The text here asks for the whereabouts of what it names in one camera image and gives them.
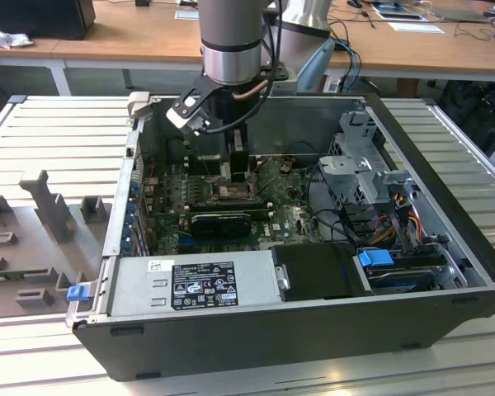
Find pale blue teach pendant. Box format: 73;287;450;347
296;39;336;94

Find black RAM slot row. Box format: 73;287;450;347
187;154;260;174
187;198;273;219

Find yellow red wire bundle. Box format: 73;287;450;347
370;193;422;245

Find small square CPU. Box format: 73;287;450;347
219;182;248;198

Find black graphics card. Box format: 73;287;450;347
189;212;251;238

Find crumpled white paper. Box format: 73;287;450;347
0;23;35;50

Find blue cable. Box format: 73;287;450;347
333;39;362;80

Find grey parts rack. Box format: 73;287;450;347
0;168;116;321

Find green motherboard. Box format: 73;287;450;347
142;158;327;257

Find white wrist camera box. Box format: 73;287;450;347
166;76;216;137

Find silver metal drive cage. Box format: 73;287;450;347
317;110;422;207

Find grey plastic case handle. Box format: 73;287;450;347
126;91;150;121

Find white paper sheet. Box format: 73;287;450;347
387;21;445;34

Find hard disk in blue carrier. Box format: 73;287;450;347
356;247;449;295

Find black bag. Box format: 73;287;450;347
436;80;495;156

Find grey power supply unit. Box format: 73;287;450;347
106;251;281;317

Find wooden desk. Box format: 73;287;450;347
51;0;495;83
0;20;97;97

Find CPU socket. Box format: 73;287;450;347
208;172;259;205

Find black open PC case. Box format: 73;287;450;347
65;91;495;383

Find black box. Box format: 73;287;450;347
0;0;97;41

